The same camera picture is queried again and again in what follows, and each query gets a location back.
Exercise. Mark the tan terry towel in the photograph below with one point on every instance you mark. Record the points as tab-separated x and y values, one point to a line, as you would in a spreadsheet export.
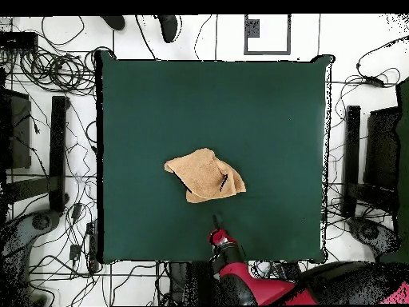
204	176

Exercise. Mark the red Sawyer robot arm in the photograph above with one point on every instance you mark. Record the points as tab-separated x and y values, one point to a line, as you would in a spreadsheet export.
271	287

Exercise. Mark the dark green table cloth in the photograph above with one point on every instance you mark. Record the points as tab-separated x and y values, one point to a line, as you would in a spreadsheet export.
255	128

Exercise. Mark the black power strip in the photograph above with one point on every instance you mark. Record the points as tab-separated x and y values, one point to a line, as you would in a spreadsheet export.
92	246

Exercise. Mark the black power adapter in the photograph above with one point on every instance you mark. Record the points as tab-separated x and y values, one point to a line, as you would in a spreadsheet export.
374	81
76	211
75	252

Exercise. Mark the grey caster base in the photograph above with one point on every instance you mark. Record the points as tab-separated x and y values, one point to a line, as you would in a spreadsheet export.
19	236
370	232

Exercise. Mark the black T-shaped stand base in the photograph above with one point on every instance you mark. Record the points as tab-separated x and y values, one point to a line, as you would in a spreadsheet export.
58	144
351	144

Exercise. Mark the black square case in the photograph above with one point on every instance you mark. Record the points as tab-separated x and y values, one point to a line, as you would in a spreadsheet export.
19	134
380	150

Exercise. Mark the person's black shoe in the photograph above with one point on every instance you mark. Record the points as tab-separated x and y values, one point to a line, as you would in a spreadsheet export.
168	28
114	21

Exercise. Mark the black electronics box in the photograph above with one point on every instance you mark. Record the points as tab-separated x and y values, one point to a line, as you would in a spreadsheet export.
19	41

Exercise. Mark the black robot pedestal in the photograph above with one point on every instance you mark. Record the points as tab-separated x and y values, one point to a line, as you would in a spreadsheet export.
179	281

